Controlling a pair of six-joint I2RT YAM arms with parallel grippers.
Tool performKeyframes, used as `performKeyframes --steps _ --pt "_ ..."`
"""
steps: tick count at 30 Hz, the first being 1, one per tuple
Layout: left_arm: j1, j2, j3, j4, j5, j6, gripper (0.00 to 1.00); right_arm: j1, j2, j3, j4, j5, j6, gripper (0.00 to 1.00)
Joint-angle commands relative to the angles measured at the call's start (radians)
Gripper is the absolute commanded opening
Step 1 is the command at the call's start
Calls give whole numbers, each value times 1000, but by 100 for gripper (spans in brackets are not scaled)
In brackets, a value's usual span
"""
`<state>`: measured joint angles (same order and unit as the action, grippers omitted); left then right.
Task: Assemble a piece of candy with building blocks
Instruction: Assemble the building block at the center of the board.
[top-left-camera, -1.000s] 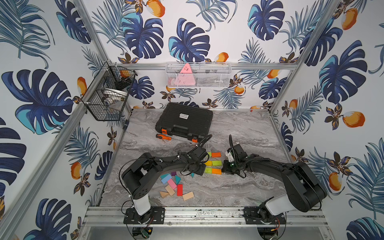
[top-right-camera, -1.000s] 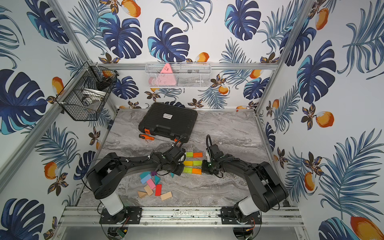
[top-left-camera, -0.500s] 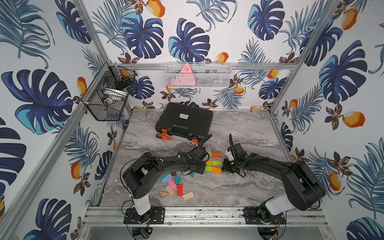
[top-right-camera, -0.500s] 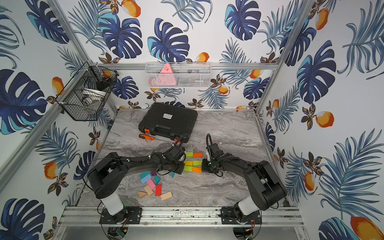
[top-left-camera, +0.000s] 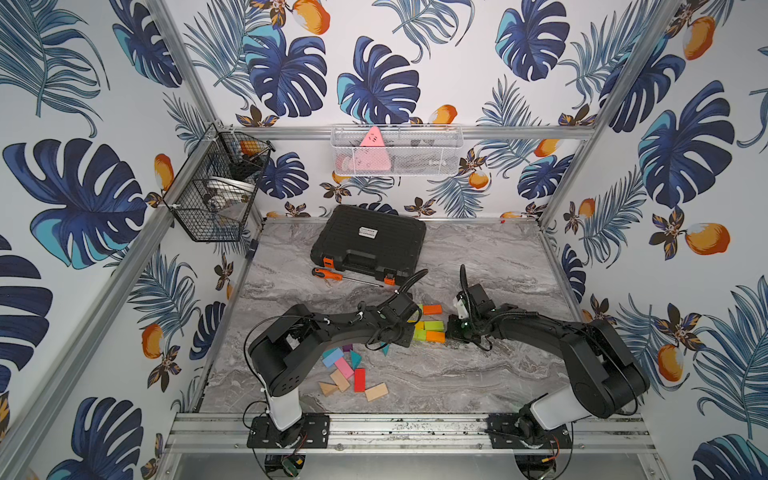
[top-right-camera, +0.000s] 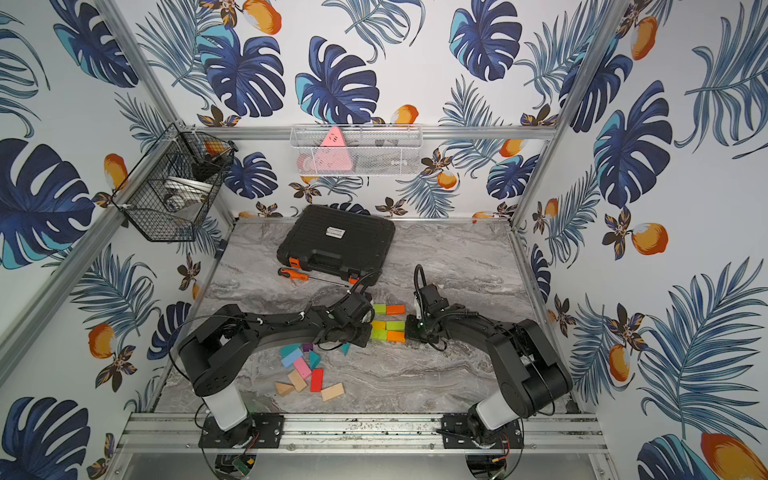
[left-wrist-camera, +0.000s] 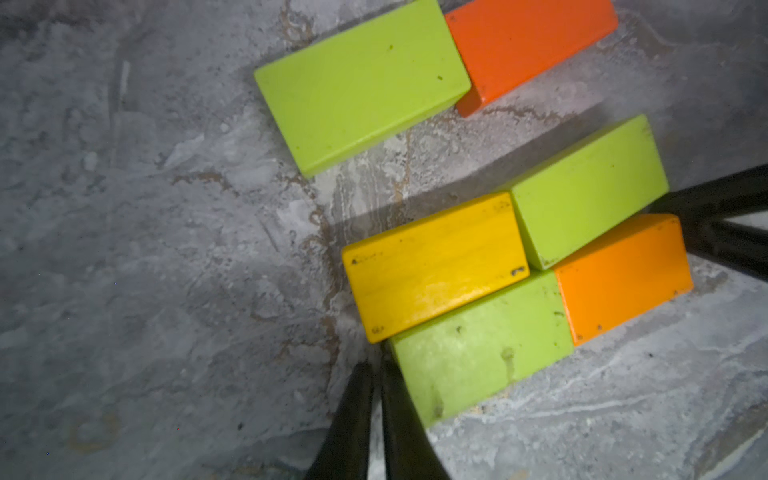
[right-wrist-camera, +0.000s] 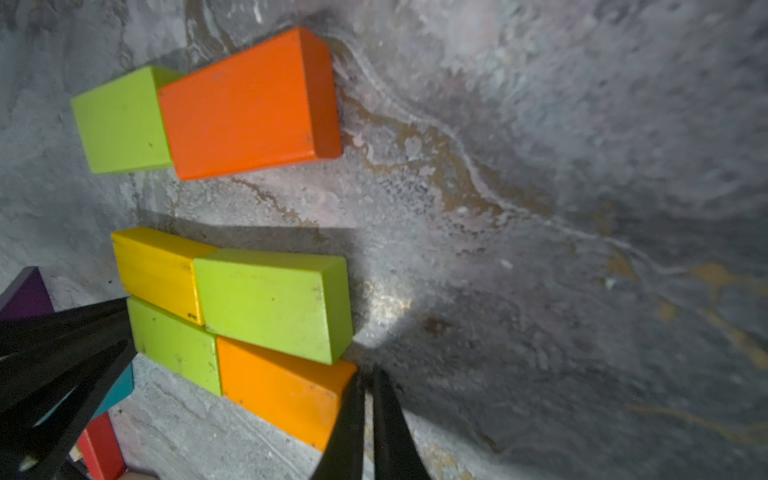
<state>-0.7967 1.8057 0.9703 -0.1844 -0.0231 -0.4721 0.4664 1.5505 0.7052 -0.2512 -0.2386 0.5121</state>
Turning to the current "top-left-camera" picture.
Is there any orange handled screwdriver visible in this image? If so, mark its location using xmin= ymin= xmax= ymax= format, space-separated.
xmin=311 ymin=267 xmax=382 ymax=288

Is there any light blue block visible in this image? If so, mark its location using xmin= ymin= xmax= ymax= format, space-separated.
xmin=322 ymin=353 xmax=344 ymax=368

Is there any pink block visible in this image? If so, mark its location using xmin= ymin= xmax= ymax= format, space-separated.
xmin=334 ymin=358 xmax=354 ymax=379

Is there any black plastic tool case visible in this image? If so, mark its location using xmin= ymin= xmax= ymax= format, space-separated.
xmin=310 ymin=205 xmax=427 ymax=286

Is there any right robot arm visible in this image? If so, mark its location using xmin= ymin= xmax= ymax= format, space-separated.
xmin=446 ymin=284 xmax=650 ymax=431

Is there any red block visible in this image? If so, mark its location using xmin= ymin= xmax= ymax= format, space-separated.
xmin=353 ymin=368 xmax=366 ymax=393

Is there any teal rectangular block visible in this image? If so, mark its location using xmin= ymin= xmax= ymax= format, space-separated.
xmin=322 ymin=348 xmax=343 ymax=359

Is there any natural wood triangle block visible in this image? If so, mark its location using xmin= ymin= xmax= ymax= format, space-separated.
xmin=318 ymin=382 xmax=339 ymax=396

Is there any natural wood rectangular block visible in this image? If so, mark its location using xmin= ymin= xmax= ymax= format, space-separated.
xmin=365 ymin=383 xmax=389 ymax=402

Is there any white mesh wall basket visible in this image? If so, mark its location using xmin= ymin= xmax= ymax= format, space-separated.
xmin=330 ymin=125 xmax=464 ymax=176

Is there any small teal block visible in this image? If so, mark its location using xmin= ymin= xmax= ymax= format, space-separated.
xmin=350 ymin=351 xmax=362 ymax=370

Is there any pink triangle card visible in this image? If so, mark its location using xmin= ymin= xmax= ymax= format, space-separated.
xmin=351 ymin=126 xmax=392 ymax=173

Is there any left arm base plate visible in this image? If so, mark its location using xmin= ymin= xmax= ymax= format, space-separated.
xmin=247 ymin=413 xmax=331 ymax=450

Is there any black wire basket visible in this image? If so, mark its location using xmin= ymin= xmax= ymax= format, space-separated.
xmin=162 ymin=125 xmax=275 ymax=243

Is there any orange rectangular block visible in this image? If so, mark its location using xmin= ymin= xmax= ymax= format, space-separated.
xmin=425 ymin=331 xmax=446 ymax=344

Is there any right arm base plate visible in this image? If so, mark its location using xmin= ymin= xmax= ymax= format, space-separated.
xmin=485 ymin=413 xmax=573 ymax=450

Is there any light green narrow block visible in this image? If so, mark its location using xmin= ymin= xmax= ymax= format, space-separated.
xmin=424 ymin=321 xmax=445 ymax=332

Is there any aluminium front rail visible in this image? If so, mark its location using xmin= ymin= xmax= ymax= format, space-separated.
xmin=165 ymin=414 xmax=656 ymax=455

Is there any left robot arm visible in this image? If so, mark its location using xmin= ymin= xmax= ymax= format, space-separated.
xmin=244 ymin=292 xmax=421 ymax=432

